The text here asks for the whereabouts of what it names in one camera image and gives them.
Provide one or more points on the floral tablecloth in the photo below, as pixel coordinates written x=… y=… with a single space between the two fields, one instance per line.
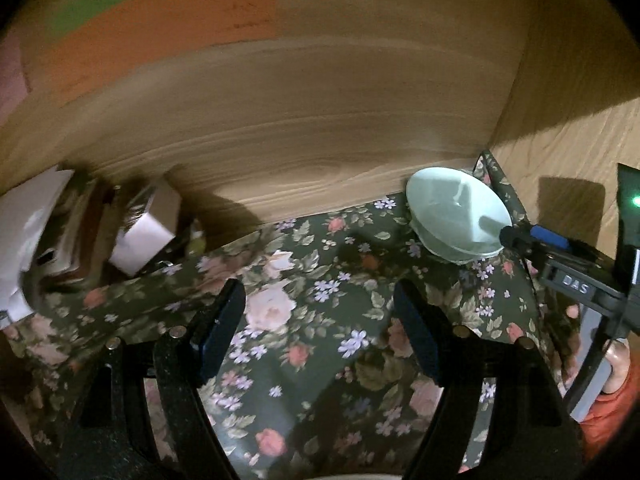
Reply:
x=320 y=320

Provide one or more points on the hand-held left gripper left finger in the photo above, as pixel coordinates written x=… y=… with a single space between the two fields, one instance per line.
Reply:
x=217 y=340

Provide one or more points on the dark brown object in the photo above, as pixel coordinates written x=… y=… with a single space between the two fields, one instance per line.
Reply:
x=85 y=240

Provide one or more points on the light green bowl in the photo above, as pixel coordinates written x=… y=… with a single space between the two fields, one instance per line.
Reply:
x=450 y=205

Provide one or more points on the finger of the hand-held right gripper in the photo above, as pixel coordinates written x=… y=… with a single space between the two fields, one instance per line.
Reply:
x=550 y=237
x=535 y=260

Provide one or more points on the person's right forearm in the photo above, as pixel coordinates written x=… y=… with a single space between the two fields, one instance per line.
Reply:
x=607 y=420

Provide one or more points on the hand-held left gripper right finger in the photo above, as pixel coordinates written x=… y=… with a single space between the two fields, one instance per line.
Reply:
x=422 y=345

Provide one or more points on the orange wall paper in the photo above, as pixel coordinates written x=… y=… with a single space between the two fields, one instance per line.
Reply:
x=150 y=30

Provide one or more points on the stack of newspapers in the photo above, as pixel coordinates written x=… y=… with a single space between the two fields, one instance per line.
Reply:
x=30 y=225

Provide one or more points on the person's right hand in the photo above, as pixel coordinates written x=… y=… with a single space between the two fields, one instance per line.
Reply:
x=617 y=365

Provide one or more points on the white box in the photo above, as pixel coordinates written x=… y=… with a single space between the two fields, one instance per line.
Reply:
x=142 y=242

